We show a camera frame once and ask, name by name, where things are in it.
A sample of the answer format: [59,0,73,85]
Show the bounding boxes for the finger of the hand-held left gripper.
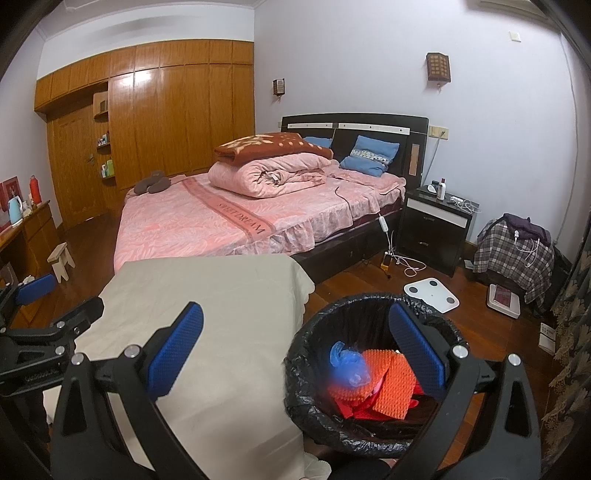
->
[0,273,57,326]
[0,296,105,356]

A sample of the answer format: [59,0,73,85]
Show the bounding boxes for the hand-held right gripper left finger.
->
[48,301,206,480]

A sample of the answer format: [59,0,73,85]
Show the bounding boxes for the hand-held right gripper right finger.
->
[388,302,543,480]

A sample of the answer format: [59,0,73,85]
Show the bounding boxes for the orange knitted cloth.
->
[330,348,416,418]

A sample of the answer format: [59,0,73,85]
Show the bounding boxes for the blue plastic glove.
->
[329,342,370,388]

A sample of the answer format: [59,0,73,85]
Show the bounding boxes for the red glove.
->
[330,388,426,421]

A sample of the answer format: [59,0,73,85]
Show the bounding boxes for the trash bin with black bag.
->
[284,295,467,457]

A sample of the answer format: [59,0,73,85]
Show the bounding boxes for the small wooden stool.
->
[47,242,76,283]

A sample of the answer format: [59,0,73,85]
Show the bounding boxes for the wooden dresser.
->
[0,200,61,324]

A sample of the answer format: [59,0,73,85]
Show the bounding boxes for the white bathroom scale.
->
[404,277,461,315]

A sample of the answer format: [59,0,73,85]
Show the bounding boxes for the table with beige cloth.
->
[44,256,335,480]

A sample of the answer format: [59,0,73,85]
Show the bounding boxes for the pink and white scale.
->
[486,284,522,318]

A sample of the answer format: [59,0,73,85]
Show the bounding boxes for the black nightstand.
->
[396,185,474,278]

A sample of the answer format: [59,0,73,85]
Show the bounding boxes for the plaid cloth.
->
[473,219,556,308]

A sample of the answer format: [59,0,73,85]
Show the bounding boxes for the bed with pink sheet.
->
[113,114,429,284]

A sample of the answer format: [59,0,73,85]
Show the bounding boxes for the white cardboard box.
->
[539,323,558,355]

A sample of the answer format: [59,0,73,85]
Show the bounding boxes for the person's leg in dark trousers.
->
[330,457,393,480]

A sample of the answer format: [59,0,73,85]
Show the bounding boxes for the grey slippers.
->
[134,170,171,195]

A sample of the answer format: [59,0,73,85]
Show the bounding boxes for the white power strip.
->
[448,196,481,214]

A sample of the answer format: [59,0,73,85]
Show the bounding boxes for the leaf patterned curtain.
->
[538,240,591,444]

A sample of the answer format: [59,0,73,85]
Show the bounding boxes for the purple garment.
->
[503,213,552,245]

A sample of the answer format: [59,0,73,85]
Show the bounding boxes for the folded pink quilt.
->
[208,154,334,199]

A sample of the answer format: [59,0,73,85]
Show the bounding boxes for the blue pillow with patterned band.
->
[339,135,400,178]

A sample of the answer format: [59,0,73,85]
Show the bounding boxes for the wooden wardrobe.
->
[34,40,256,232]

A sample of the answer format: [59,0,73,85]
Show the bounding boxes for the folded brown blanket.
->
[213,132,334,166]

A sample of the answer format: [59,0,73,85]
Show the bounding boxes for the white air conditioner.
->
[475,0,550,19]

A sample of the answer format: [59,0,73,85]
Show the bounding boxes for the white floor cable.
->
[390,231,426,278]

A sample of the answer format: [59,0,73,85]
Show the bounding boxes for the red picture frame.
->
[0,178,20,208]

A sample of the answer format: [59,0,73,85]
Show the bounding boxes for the white charger cable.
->
[512,231,541,266]

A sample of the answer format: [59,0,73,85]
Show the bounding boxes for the large brown wall lamp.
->
[426,52,451,88]

